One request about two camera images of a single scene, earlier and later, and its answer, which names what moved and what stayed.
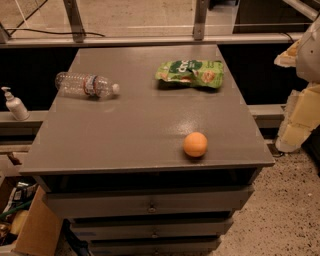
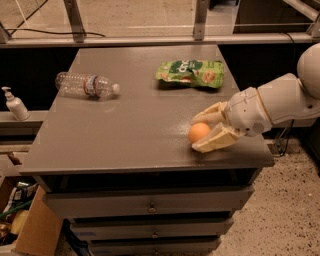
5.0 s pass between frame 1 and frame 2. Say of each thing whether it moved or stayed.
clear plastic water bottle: stayed
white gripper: moved
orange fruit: moved
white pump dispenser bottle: stayed
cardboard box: stayed
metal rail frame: stayed
